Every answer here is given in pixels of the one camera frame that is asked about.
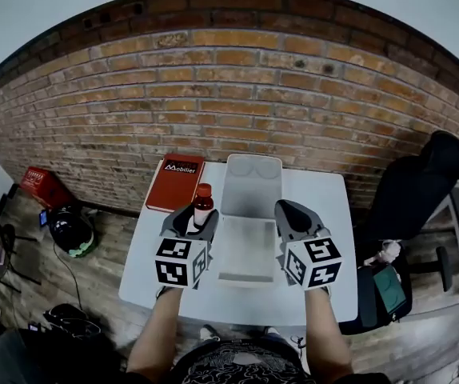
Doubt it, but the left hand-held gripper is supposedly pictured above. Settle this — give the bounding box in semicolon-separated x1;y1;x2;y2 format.
155;205;220;290

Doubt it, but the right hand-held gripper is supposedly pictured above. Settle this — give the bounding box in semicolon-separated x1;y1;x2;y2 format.
273;198;343;291

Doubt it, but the small red-capped bottle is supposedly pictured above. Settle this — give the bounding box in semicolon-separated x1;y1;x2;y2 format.
192;182;215;231

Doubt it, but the white tray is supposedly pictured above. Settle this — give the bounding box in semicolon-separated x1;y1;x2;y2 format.
216;153;283;283

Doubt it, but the person's left forearm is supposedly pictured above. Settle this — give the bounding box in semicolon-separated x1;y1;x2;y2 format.
126;288;183;375

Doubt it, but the person's right forearm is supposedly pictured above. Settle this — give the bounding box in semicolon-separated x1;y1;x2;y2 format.
303;290;354;379

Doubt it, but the red hardcover book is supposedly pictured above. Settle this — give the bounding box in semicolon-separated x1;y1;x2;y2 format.
145;153;206;214

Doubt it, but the pink plush toy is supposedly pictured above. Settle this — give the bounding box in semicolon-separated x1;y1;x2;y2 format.
363;239;403;267

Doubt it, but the person's left white shoe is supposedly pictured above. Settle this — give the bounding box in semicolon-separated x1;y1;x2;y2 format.
199;324;221;342

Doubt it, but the dark green tablet case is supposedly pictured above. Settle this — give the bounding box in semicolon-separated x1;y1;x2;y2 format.
372;262;409;314

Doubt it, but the black helmet with green trim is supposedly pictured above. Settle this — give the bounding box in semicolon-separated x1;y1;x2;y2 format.
48;206;98;258

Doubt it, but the black office chair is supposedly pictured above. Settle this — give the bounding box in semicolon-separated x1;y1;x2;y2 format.
339;130;459;335

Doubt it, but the black patterned shirt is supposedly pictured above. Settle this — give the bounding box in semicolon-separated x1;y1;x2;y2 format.
125;338;390;384

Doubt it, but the red plastic crate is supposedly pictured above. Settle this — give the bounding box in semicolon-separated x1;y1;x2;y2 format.
20;166;74;211

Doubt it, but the black bag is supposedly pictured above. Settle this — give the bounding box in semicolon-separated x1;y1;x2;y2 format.
43;302;102;339

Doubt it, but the black floor cable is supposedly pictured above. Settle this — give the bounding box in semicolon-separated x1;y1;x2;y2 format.
52;241;85;312

